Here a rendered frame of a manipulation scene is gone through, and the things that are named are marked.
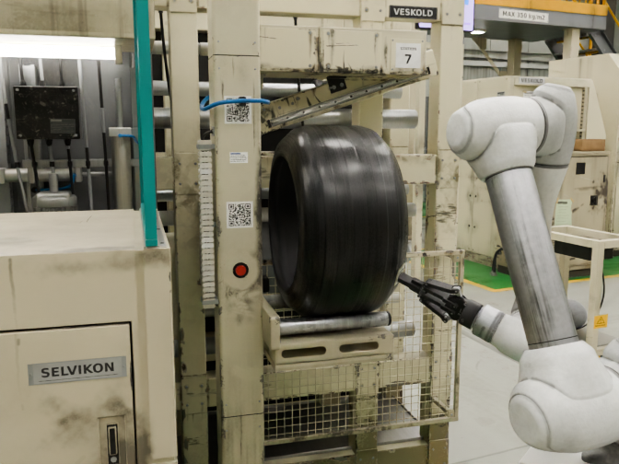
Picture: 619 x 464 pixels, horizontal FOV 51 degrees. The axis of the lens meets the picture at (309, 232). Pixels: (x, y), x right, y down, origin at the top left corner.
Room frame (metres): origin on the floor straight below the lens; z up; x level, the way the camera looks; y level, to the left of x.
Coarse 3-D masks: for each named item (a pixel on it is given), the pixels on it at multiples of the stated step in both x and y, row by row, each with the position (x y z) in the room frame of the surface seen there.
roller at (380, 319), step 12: (372, 312) 1.84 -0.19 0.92; (384, 312) 1.85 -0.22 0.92; (288, 324) 1.76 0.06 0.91; (300, 324) 1.77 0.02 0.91; (312, 324) 1.77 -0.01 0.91; (324, 324) 1.78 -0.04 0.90; (336, 324) 1.79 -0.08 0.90; (348, 324) 1.80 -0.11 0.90; (360, 324) 1.81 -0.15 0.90; (372, 324) 1.82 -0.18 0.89; (384, 324) 1.83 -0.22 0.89
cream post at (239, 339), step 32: (224, 0) 1.79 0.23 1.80; (256, 0) 1.81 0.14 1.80; (224, 32) 1.79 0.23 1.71; (256, 32) 1.81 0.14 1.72; (224, 64) 1.79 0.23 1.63; (256, 64) 1.81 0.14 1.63; (256, 96) 1.81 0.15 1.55; (224, 128) 1.79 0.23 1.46; (256, 128) 1.81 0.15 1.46; (224, 160) 1.79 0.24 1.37; (256, 160) 1.81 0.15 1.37; (224, 192) 1.79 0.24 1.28; (256, 192) 1.81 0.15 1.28; (224, 224) 1.79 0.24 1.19; (256, 224) 1.81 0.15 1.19; (224, 256) 1.78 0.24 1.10; (256, 256) 1.81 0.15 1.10; (224, 288) 1.78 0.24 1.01; (256, 288) 1.81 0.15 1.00; (224, 320) 1.78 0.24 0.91; (256, 320) 1.81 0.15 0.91; (224, 352) 1.78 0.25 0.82; (256, 352) 1.81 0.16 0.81; (224, 384) 1.78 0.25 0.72; (256, 384) 1.81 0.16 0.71; (224, 416) 1.78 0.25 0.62; (256, 416) 1.81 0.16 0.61; (224, 448) 1.78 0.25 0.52; (256, 448) 1.81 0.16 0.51
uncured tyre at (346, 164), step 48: (288, 144) 1.86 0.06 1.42; (336, 144) 1.79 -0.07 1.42; (384, 144) 1.84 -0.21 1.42; (288, 192) 2.19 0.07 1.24; (336, 192) 1.68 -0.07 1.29; (384, 192) 1.72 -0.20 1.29; (288, 240) 2.18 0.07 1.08; (336, 240) 1.66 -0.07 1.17; (384, 240) 1.69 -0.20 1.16; (288, 288) 1.84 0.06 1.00; (336, 288) 1.70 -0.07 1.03; (384, 288) 1.75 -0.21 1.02
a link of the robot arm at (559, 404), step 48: (480, 144) 1.37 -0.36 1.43; (528, 144) 1.38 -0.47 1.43; (528, 192) 1.35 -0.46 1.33; (528, 240) 1.31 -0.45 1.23; (528, 288) 1.29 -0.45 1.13; (528, 336) 1.28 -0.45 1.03; (576, 336) 1.26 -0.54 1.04; (528, 384) 1.21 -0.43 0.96; (576, 384) 1.18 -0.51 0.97; (528, 432) 1.18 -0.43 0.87; (576, 432) 1.14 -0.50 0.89
